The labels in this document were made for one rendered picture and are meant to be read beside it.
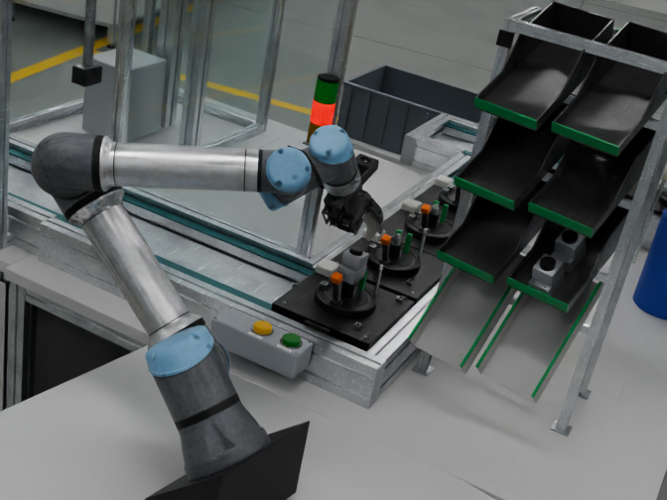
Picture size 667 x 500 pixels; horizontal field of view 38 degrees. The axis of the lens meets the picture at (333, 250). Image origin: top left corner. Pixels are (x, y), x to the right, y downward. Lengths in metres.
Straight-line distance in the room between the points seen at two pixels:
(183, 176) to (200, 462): 0.48
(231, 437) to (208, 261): 0.82
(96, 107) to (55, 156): 1.42
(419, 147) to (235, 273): 1.16
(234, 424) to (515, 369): 0.63
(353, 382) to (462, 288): 0.30
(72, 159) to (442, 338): 0.83
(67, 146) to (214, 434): 0.54
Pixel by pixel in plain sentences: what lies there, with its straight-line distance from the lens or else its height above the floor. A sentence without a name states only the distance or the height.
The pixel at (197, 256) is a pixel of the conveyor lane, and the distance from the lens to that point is 2.39.
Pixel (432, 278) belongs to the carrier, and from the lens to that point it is 2.37.
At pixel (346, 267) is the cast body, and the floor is 1.07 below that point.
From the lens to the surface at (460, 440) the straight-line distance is 2.04.
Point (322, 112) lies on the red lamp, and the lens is 2.18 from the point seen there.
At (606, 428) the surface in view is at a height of 0.86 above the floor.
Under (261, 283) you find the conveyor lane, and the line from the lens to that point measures 2.31.
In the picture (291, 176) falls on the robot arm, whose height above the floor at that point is 1.41.
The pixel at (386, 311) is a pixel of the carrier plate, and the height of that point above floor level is 0.97.
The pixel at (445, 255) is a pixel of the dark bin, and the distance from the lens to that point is 1.95.
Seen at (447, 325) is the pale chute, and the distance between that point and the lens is 2.05.
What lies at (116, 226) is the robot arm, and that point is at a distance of 1.81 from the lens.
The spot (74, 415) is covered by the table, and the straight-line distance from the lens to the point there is 1.94.
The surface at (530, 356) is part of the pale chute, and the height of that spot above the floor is 1.05.
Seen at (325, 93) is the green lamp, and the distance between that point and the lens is 2.17.
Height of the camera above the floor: 2.04
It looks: 26 degrees down
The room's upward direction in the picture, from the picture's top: 11 degrees clockwise
